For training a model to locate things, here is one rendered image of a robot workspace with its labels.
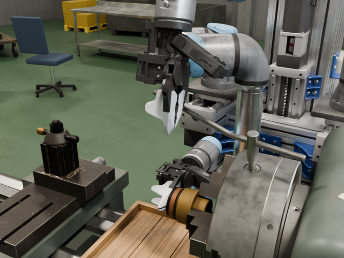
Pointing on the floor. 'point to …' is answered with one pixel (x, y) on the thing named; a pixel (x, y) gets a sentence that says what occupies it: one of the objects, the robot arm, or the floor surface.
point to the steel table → (112, 9)
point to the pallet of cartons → (81, 20)
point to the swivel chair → (23, 44)
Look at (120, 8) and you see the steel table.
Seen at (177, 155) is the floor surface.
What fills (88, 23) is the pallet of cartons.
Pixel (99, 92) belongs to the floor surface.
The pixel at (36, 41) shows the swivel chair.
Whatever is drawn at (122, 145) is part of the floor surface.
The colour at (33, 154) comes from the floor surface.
